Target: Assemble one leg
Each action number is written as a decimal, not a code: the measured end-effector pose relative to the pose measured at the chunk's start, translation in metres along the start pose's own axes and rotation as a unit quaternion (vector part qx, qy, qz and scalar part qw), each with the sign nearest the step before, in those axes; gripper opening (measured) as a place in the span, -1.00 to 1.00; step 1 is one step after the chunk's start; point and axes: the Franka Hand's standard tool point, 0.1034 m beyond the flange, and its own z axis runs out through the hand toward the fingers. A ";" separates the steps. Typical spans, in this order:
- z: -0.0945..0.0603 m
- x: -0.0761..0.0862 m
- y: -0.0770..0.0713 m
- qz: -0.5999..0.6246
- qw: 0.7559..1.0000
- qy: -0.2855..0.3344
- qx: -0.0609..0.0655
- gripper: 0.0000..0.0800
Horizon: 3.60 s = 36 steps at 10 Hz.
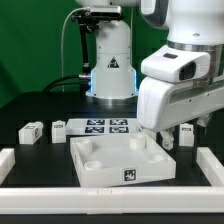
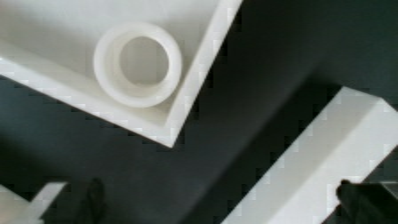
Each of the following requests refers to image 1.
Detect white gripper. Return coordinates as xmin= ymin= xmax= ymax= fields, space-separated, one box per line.
xmin=137 ymin=77 xmax=224 ymax=149

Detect white square tabletop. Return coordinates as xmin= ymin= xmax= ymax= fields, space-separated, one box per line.
xmin=70 ymin=132 xmax=176 ymax=188

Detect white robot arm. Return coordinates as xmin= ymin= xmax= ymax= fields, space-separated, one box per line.
xmin=76 ymin=0 xmax=224 ymax=133

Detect white U-shaped obstacle fence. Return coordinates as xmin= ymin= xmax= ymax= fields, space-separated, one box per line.
xmin=0 ymin=146 xmax=224 ymax=215

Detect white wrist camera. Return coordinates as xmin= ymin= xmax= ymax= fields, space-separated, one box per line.
xmin=141 ymin=45 xmax=211 ymax=83

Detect white marker base plate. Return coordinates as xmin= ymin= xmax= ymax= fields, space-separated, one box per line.
xmin=66 ymin=118 xmax=138 ymax=136

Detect black cables at base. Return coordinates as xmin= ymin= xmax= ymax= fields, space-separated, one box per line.
xmin=42 ymin=73 xmax=92 ymax=93

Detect black camera on stand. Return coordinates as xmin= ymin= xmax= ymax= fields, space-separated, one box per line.
xmin=71 ymin=6 xmax=123 ymax=69

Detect white cable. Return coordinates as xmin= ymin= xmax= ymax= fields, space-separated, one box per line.
xmin=60 ymin=6 xmax=91 ymax=93

